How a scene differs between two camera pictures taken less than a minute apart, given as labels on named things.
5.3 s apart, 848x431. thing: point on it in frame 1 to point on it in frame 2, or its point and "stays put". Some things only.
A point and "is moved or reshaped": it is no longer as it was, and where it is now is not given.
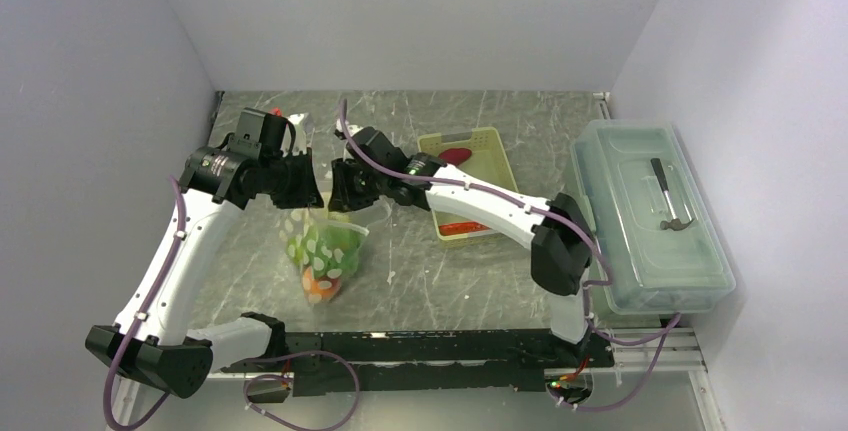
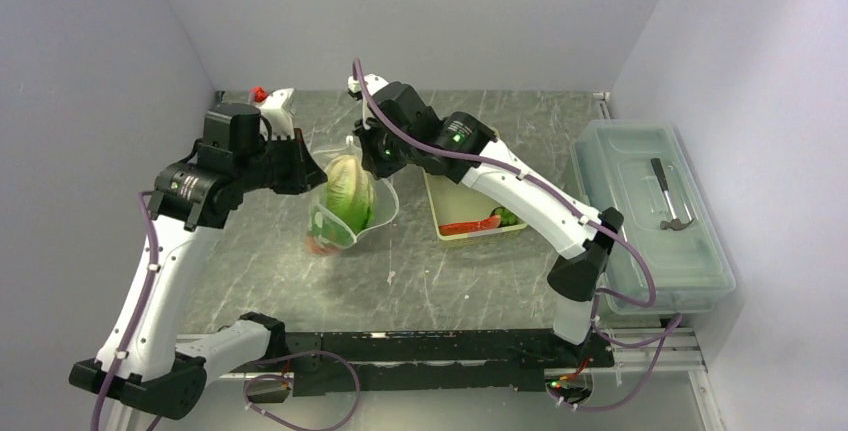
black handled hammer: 673,224 stays put
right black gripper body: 357,189 to 384,153
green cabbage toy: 327,251 is moved or reshaped
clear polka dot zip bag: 324,250 is moved or reshaped
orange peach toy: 319,289 to 315,246
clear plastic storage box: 657,249 stays put
